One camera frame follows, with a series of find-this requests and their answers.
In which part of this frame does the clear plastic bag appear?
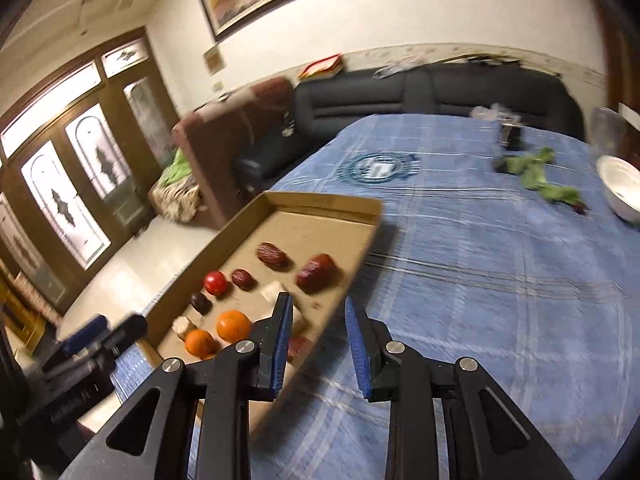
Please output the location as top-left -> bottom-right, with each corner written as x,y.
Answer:
470,102 -> 523,123

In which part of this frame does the orange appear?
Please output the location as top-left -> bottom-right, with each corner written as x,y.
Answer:
184,329 -> 219,359
216,310 -> 252,342

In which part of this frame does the patterned cushion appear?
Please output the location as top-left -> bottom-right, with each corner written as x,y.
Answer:
147,177 -> 203,223

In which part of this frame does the white bowl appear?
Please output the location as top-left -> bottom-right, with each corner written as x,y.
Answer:
596,155 -> 640,224

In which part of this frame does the small black device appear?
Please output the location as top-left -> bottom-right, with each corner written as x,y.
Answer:
492,121 -> 526,173

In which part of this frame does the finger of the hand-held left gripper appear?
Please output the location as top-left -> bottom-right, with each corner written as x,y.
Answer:
61,315 -> 109,357
99,313 -> 149,357

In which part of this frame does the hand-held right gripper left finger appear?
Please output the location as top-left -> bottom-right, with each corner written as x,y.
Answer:
57,291 -> 295,480

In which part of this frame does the yellow wall notice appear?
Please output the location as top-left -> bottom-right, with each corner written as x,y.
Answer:
203,45 -> 227,74

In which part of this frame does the wooden glass door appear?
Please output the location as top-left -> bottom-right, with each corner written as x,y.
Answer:
0,25 -> 181,316

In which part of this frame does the beige sugarcane piece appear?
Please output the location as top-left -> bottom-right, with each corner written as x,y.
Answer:
171,316 -> 203,341
252,280 -> 306,336

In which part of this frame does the black sofa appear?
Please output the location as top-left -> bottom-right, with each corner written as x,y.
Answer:
235,65 -> 586,196

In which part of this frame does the green cloth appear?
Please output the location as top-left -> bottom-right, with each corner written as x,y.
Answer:
160,147 -> 193,188

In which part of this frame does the brown armchair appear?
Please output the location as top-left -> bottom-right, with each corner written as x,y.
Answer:
172,77 -> 296,231

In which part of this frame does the red flat box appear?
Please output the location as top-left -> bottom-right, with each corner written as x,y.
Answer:
298,54 -> 345,80

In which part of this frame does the green leafy vegetable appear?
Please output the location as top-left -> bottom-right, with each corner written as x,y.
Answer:
502,147 -> 583,206

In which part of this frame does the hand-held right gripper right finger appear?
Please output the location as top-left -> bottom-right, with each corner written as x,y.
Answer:
344,296 -> 576,480

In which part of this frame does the red tomato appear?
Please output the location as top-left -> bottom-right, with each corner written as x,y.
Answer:
203,271 -> 228,296

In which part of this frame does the clear plastic container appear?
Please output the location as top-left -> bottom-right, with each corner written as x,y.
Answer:
590,106 -> 628,161

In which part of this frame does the brown cardboard box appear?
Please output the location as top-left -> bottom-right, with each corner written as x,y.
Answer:
135,191 -> 385,436

